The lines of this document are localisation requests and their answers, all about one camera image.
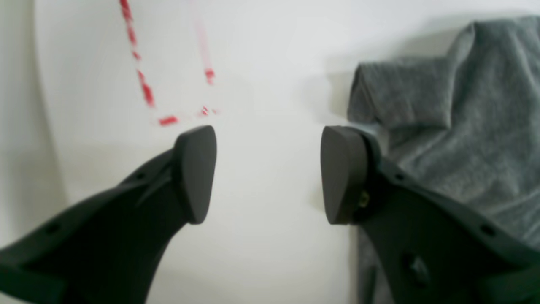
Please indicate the red tape rectangle marking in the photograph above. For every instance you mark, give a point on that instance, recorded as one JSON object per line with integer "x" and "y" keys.
{"x": 171, "y": 57}

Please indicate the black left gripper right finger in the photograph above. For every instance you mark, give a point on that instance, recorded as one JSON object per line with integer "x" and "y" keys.
{"x": 433, "y": 250}

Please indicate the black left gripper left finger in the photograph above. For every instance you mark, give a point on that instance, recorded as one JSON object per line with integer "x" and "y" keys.
{"x": 106, "y": 249}

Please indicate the grey t-shirt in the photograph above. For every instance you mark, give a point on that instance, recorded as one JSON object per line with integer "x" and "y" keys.
{"x": 465, "y": 124}

